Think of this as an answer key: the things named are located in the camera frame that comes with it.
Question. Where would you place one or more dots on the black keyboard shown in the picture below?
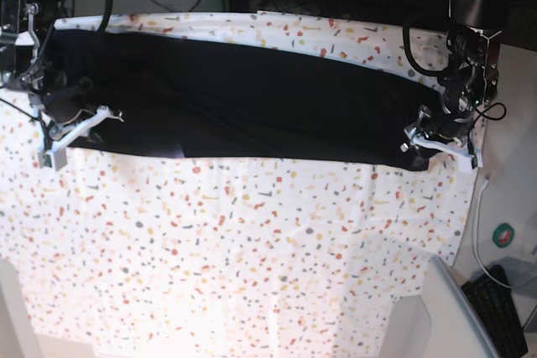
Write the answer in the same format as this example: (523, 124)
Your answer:
(494, 306)

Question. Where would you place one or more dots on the black t-shirt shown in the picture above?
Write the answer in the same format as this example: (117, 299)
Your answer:
(182, 98)

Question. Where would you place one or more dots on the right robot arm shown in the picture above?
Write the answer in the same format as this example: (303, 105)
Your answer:
(58, 103)

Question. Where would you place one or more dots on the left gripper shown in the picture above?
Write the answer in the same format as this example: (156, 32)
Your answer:
(450, 133)

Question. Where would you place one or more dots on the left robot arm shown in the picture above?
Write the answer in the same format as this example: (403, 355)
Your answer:
(469, 83)

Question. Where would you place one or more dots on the green tape roll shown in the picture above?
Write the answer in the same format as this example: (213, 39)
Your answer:
(503, 235)

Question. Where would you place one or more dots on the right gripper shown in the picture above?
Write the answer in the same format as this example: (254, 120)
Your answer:
(57, 137)

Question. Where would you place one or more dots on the terrazzo pattern table cloth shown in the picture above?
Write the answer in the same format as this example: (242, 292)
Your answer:
(130, 256)

